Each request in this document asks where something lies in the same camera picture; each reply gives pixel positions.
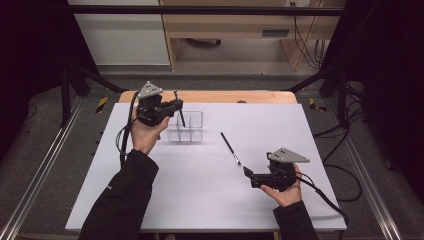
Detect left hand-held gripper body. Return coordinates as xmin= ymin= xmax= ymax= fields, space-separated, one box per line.
xmin=136 ymin=81 xmax=175 ymax=128

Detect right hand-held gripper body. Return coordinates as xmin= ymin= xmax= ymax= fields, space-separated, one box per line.
xmin=250 ymin=147 xmax=311 ymax=193

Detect black makeup pencil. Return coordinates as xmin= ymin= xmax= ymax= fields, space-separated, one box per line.
xmin=173 ymin=89 xmax=187 ymax=128

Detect clear plastic organizer box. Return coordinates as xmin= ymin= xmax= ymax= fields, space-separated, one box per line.
xmin=166 ymin=110 xmax=204 ymax=144

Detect black pen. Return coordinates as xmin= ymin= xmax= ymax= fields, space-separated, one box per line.
xmin=219 ymin=131 xmax=242 ymax=168

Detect person's right hand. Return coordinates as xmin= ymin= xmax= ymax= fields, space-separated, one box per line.
xmin=259 ymin=164 xmax=303 ymax=208

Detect person's left hand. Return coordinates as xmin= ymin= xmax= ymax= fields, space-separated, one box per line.
xmin=129 ymin=106 xmax=171 ymax=156

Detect wooden table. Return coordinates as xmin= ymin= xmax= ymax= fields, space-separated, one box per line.
xmin=118 ymin=90 xmax=298 ymax=104

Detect yellow black tape strip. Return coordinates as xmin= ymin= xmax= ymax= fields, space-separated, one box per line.
xmin=95 ymin=96 xmax=109 ymax=114
xmin=308 ymin=97 xmax=328 ymax=113

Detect white table board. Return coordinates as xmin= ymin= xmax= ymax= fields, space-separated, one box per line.
xmin=64 ymin=102 xmax=348 ymax=233

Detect white cabinet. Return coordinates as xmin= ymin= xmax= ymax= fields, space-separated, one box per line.
xmin=68 ymin=0 xmax=171 ymax=66

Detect black metal stand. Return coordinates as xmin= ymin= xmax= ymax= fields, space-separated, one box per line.
xmin=288 ymin=64 xmax=351 ymax=129
xmin=59 ymin=63 xmax=129 ymax=128

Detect wooden desk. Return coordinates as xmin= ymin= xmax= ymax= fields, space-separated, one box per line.
xmin=159 ymin=0 xmax=348 ymax=72

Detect dark curtain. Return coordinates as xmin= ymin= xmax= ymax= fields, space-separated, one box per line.
xmin=321 ymin=0 xmax=424 ymax=204
xmin=0 ymin=0 xmax=101 ymax=161

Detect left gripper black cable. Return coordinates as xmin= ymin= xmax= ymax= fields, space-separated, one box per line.
xmin=115 ymin=91 xmax=139 ymax=168

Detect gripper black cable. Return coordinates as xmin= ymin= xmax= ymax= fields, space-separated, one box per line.
xmin=294 ymin=175 xmax=349 ymax=228
xmin=115 ymin=91 xmax=139 ymax=168

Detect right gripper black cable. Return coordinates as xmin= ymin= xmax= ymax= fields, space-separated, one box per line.
xmin=294 ymin=175 xmax=349 ymax=228

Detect black looped cable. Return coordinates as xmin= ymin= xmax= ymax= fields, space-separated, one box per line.
xmin=323 ymin=163 xmax=363 ymax=203

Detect bundle of black cables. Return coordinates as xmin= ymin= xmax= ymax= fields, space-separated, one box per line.
xmin=313 ymin=81 xmax=366 ymax=151

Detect aluminium rail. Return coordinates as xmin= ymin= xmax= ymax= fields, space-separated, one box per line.
xmin=324 ymin=99 xmax=404 ymax=240
xmin=0 ymin=96 xmax=86 ymax=240

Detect black horizontal frame bar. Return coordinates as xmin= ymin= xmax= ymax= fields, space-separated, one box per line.
xmin=66 ymin=4 xmax=348 ymax=17

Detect hanging black cables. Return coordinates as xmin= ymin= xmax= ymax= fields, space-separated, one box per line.
xmin=292 ymin=1 xmax=329 ymax=69

